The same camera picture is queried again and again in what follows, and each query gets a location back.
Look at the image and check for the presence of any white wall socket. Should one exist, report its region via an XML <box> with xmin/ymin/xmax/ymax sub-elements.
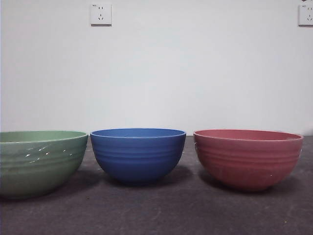
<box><xmin>297</xmin><ymin>4</ymin><xmax>313</xmax><ymax>27</ymax></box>
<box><xmin>89</xmin><ymin>3</ymin><xmax>112</xmax><ymax>27</ymax></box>

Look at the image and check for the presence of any blue ribbed bowl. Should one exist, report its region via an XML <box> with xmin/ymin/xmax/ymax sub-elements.
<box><xmin>89</xmin><ymin>128</ymin><xmax>187</xmax><ymax>186</ymax></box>

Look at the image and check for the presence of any red ribbed bowl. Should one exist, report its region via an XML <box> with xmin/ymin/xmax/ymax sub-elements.
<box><xmin>193</xmin><ymin>129</ymin><xmax>305</xmax><ymax>192</ymax></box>

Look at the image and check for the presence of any green ribbed bowl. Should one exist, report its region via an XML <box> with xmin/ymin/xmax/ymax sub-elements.
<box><xmin>0</xmin><ymin>130</ymin><xmax>89</xmax><ymax>199</ymax></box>

